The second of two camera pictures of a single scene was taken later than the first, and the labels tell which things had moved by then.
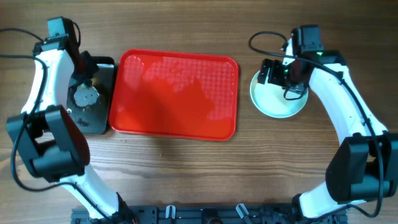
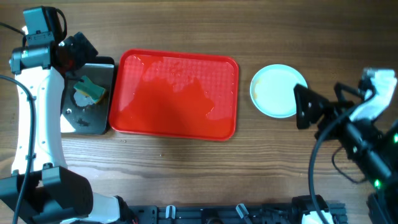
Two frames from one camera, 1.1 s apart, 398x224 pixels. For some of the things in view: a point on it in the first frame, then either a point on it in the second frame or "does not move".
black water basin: [90, 101] does not move
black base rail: [209, 214] does not move
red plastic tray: [175, 94] does not move
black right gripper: [277, 66] → [318, 105]
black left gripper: [91, 68] → [83, 50]
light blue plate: [269, 99] does not move
